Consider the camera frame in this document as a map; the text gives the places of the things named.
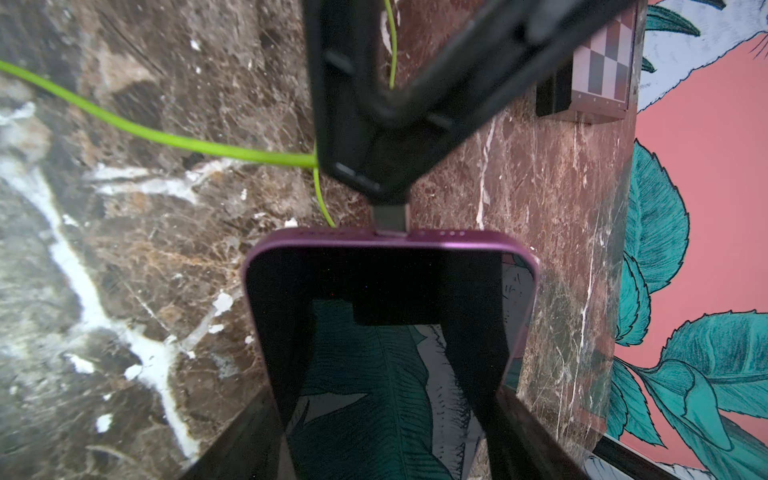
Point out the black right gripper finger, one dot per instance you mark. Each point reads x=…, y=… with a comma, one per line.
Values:
x=345, y=92
x=505, y=48

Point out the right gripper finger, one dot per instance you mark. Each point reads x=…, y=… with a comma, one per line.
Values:
x=519, y=447
x=248, y=449

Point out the purple smartphone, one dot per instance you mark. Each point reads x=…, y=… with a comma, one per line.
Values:
x=384, y=354

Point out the dark chessboard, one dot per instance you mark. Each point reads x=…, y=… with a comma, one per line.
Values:
x=594, y=86

